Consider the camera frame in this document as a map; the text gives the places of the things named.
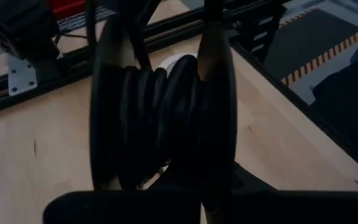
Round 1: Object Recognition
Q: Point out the black cord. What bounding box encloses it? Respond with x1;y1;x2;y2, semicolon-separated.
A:
84;0;226;190

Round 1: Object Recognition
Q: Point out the black hazard-striped floor mat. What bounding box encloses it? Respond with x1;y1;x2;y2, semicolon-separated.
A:
264;6;358;86

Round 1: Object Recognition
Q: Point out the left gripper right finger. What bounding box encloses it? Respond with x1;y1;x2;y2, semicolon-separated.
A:
202;161;358;224

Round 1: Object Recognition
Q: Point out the grey wire shelf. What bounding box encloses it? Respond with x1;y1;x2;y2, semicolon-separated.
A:
56;5;117;34

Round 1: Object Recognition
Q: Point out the silver mounting bracket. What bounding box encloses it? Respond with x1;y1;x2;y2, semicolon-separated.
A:
7;55;39;96

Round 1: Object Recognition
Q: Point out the red storage bin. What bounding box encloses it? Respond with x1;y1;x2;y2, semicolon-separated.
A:
48;0;86;20

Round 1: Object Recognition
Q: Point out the black chair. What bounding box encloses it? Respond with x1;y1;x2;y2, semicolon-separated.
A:
310;58;358;178

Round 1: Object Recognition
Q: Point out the black cord spool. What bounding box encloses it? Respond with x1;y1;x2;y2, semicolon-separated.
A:
88;14;238;208

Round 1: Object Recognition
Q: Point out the masking tape roll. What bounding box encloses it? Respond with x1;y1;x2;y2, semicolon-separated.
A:
157;52;198;75

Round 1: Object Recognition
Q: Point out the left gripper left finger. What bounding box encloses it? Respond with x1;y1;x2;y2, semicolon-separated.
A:
43;190;202;224

